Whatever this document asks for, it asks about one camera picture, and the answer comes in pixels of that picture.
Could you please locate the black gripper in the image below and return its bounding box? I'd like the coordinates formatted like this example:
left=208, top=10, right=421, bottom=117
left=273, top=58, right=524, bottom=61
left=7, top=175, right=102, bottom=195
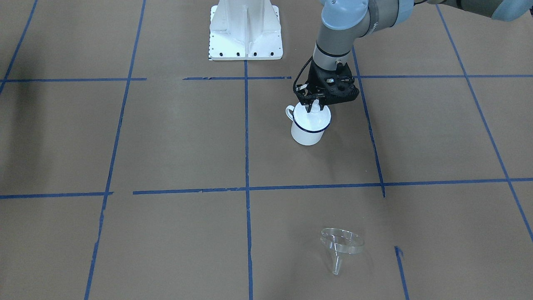
left=293, top=62, right=360, bottom=113

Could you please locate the white mug lid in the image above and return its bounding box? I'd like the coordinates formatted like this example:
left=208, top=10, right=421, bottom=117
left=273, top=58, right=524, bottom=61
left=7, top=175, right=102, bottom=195
left=292, top=101, right=332, bottom=133

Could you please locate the clear plastic funnel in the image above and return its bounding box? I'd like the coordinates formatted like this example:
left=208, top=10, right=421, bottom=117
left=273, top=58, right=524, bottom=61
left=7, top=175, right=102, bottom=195
left=320, top=227, right=365, bottom=275

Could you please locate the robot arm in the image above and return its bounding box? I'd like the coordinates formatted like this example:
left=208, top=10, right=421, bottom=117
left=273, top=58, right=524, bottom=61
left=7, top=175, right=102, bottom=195
left=293, top=0, right=417, bottom=112

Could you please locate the white enamel mug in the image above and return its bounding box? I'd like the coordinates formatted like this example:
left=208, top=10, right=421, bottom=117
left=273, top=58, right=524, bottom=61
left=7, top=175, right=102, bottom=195
left=285, top=105, right=330, bottom=146

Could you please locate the white camera stand base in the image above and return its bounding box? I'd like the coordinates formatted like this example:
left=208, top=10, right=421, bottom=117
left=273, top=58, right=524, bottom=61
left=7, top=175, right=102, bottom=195
left=208, top=0, right=284, bottom=61

